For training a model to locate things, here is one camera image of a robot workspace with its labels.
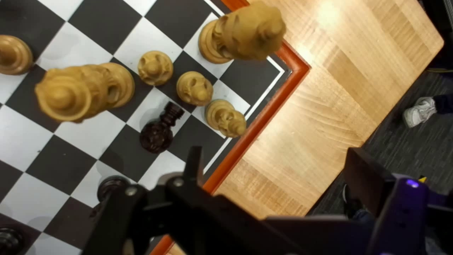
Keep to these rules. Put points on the white shoe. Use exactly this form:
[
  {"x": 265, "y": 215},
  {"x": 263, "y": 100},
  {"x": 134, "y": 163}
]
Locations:
[{"x": 420, "y": 112}]

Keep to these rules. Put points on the tall light wooden chess piece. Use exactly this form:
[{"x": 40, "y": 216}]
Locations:
[
  {"x": 80, "y": 92},
  {"x": 246, "y": 29}
]

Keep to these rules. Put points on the chess board orange wooden frame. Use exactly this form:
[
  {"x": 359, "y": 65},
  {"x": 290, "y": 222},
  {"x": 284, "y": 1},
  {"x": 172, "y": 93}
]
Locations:
[{"x": 72, "y": 46}]

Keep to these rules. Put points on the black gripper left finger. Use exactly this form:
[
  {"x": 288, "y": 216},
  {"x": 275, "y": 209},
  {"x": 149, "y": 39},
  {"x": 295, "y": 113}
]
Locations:
[{"x": 195, "y": 167}]

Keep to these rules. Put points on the light wooden pawn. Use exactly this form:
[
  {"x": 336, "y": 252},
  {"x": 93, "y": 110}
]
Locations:
[
  {"x": 227, "y": 117},
  {"x": 156, "y": 66}
]

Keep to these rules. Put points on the dark wooden chess piece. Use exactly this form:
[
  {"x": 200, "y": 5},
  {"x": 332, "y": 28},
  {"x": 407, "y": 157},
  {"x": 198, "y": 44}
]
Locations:
[
  {"x": 113, "y": 185},
  {"x": 9, "y": 240},
  {"x": 159, "y": 131}
]

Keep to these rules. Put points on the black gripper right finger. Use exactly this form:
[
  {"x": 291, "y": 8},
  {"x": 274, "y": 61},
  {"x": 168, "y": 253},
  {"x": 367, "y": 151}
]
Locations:
[{"x": 369, "y": 181}]

